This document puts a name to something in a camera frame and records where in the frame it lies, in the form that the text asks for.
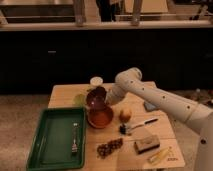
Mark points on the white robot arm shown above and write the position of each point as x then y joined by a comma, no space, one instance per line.
196,116

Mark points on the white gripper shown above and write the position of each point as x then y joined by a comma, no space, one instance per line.
114,95

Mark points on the blue grey cloth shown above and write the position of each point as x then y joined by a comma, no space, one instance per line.
149,107

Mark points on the bunch of dark grapes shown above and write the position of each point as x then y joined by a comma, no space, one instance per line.
104,150

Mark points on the silver fork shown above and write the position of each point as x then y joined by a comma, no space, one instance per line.
74,144

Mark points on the orange brown bowl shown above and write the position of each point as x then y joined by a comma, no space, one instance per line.
100,119

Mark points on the dark counter cabinet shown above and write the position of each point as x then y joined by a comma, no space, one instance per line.
173,54

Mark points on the dark maroon bowl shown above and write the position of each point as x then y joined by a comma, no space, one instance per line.
96,98

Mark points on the green plastic tray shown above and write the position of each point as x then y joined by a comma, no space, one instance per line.
52,142

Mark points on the white cup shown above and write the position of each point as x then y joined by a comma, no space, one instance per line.
95,82

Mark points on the light wooden cutting board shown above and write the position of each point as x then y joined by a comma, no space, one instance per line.
129,160

